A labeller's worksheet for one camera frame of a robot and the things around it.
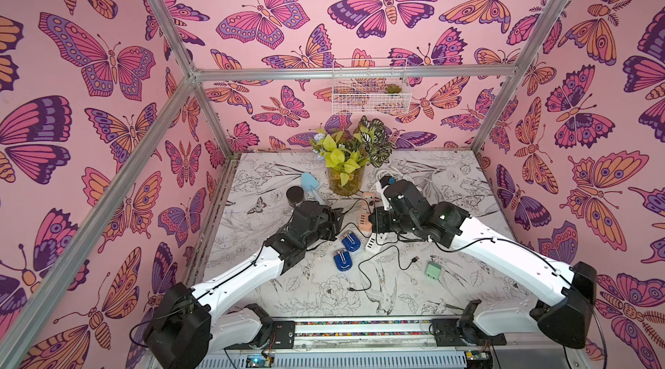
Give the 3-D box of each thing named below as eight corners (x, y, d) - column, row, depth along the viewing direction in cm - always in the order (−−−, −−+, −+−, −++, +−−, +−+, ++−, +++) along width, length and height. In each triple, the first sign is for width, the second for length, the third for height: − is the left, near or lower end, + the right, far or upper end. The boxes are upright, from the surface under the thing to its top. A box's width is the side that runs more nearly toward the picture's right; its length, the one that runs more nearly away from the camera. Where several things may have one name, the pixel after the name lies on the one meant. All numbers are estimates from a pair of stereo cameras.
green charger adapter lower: (423, 274, 87) (425, 271, 85) (427, 262, 89) (428, 260, 88) (437, 280, 85) (439, 278, 84) (440, 269, 88) (442, 266, 86)
